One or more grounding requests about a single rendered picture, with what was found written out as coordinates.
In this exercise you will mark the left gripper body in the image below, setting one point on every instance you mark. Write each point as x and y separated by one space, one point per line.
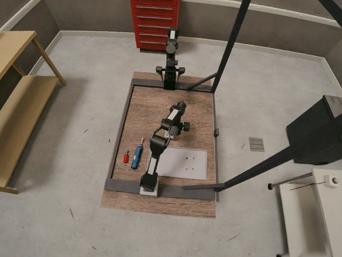
185 127

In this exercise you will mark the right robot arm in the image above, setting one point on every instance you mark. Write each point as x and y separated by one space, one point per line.
170 50

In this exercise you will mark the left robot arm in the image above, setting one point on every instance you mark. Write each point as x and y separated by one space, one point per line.
158 144

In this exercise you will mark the blue cylinder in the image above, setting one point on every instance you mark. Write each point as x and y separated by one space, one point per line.
136 157

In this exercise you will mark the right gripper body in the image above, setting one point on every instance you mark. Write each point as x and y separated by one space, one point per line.
181 69

